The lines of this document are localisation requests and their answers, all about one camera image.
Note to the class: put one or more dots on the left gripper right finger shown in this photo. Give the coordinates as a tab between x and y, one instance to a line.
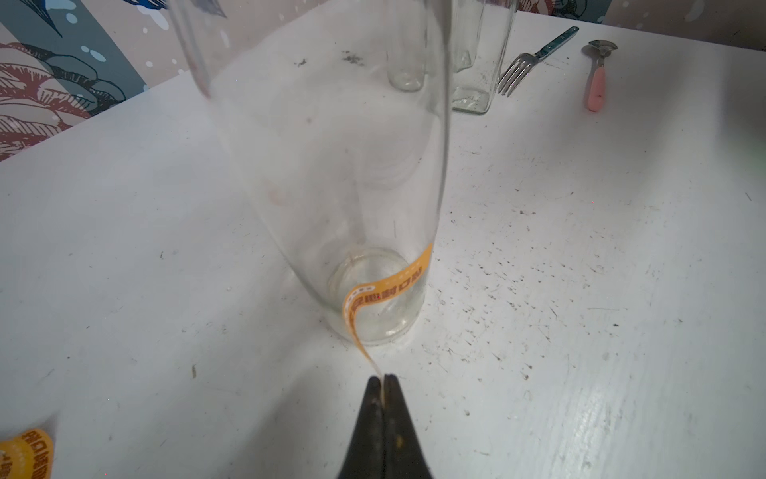
403	456

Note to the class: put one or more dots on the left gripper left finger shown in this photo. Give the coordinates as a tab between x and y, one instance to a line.
365	454

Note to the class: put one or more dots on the orange label strip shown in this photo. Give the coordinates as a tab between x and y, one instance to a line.
29	455
379	292

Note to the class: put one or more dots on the tall corked glass bottle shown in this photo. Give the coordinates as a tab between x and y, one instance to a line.
346	172

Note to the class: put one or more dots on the yellow cap glass bottle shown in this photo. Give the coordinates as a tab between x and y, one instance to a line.
405	28

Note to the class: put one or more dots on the small corked glass bottle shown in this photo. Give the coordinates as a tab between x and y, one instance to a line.
480	33

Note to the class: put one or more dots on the green handled fork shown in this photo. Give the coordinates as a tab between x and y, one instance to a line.
526	62

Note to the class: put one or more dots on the pink handled spoon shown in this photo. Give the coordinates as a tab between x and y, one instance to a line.
598	51

